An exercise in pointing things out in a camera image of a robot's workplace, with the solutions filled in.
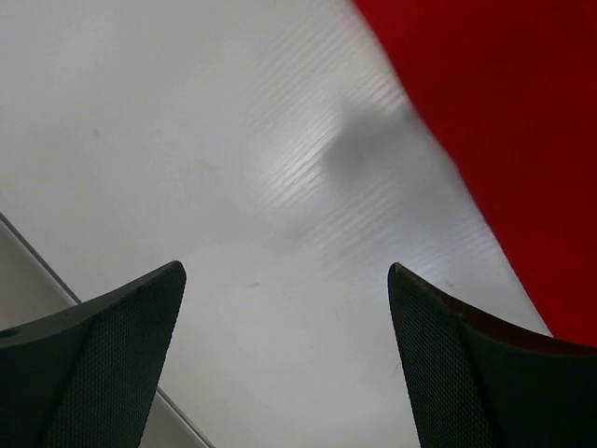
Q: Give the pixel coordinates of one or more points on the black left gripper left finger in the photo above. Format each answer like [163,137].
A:
[87,376]

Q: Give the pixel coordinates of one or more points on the red t shirt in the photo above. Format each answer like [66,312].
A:
[508,88]

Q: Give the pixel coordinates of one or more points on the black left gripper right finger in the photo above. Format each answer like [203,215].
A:
[475,380]

